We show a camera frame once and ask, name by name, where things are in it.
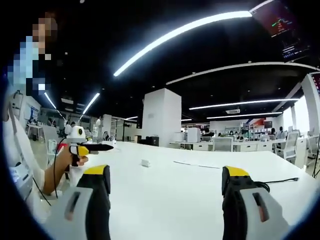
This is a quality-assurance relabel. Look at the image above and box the white mesh office chair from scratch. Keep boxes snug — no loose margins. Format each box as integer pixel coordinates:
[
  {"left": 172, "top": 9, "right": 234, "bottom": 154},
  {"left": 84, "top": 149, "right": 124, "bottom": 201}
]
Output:
[{"left": 282, "top": 130, "right": 301, "bottom": 164}]

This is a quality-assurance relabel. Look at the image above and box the black Type-C cable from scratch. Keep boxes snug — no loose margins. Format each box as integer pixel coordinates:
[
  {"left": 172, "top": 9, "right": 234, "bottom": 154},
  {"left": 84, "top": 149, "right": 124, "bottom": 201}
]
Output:
[{"left": 254, "top": 177, "right": 300, "bottom": 194}]

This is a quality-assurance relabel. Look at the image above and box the grey office chair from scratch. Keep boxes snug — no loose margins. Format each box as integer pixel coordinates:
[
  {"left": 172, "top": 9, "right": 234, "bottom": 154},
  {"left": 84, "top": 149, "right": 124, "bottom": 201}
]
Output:
[{"left": 213, "top": 136, "right": 234, "bottom": 152}]

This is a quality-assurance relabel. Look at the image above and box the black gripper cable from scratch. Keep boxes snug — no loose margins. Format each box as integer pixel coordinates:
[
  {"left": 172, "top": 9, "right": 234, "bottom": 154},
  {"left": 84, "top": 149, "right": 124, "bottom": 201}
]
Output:
[{"left": 32, "top": 136, "right": 69, "bottom": 207}]

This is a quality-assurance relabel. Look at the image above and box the person's left hand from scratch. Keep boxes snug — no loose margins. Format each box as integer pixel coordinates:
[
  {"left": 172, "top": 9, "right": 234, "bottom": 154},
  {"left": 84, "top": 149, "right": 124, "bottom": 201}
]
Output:
[{"left": 65, "top": 146, "right": 90, "bottom": 168}]

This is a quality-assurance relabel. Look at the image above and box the long curved ceiling light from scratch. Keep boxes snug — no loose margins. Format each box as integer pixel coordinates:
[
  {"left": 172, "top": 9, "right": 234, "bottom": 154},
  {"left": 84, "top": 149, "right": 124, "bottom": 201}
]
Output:
[{"left": 113, "top": 10, "right": 253, "bottom": 78}]

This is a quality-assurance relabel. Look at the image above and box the grey chest device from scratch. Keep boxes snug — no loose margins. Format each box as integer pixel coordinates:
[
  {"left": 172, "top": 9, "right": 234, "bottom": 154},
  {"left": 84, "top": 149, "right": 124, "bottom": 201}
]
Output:
[{"left": 9, "top": 161, "right": 35, "bottom": 201}]

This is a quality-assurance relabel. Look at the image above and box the white square pillar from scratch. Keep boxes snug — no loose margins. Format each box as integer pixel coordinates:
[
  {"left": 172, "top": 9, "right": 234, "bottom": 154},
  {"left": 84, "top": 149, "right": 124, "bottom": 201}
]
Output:
[{"left": 141, "top": 87, "right": 183, "bottom": 148}]

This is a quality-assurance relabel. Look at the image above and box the black box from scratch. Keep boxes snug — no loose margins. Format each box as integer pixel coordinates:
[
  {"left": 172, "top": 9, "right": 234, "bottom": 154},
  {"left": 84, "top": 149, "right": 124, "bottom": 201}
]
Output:
[{"left": 145, "top": 135, "right": 160, "bottom": 147}]

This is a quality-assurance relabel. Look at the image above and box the person's white shirt torso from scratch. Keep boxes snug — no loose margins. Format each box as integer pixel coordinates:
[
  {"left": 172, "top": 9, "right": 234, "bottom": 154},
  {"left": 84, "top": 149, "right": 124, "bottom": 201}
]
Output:
[{"left": 1, "top": 92, "right": 55, "bottom": 223}]

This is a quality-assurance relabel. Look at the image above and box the row of white office desks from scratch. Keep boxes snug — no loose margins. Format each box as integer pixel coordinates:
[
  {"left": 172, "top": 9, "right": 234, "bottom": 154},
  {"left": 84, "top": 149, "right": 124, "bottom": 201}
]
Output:
[{"left": 168, "top": 138, "right": 286, "bottom": 153}]

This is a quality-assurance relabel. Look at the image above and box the thin white strip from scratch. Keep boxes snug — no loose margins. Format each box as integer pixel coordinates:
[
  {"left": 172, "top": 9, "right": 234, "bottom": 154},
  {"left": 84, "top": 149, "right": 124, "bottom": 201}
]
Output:
[{"left": 173, "top": 160, "right": 221, "bottom": 170}]

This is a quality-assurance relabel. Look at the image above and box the dark hanging monitor screen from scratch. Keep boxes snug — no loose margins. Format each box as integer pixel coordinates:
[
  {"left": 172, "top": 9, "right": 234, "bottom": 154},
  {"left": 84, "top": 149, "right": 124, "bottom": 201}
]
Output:
[{"left": 249, "top": 0, "right": 315, "bottom": 63}]

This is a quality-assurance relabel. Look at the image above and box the white desk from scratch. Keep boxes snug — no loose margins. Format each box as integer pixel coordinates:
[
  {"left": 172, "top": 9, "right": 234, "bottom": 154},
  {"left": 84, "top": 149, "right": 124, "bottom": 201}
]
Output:
[{"left": 48, "top": 141, "right": 319, "bottom": 240}]

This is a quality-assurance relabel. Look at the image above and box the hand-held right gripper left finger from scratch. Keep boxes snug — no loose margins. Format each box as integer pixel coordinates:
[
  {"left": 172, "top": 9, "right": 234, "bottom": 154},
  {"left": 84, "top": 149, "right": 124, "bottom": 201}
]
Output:
[{"left": 44, "top": 164, "right": 112, "bottom": 240}]

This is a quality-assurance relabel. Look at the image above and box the short ceiling light strip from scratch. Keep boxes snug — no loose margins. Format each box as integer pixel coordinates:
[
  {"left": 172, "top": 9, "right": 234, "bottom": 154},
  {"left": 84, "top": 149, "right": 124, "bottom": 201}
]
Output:
[
  {"left": 82, "top": 92, "right": 101, "bottom": 115},
  {"left": 44, "top": 92, "right": 58, "bottom": 110}
]

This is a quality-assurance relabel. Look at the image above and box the straight ceiling light strip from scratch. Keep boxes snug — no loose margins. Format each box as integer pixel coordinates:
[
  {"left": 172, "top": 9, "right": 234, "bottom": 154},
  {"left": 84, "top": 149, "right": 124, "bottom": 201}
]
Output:
[
  {"left": 206, "top": 111, "right": 284, "bottom": 120},
  {"left": 188, "top": 98, "right": 300, "bottom": 111}
]

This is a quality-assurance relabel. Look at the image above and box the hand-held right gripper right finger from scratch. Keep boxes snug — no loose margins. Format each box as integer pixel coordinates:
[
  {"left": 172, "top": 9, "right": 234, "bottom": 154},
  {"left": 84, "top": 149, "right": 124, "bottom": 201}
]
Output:
[{"left": 221, "top": 165, "right": 291, "bottom": 240}]

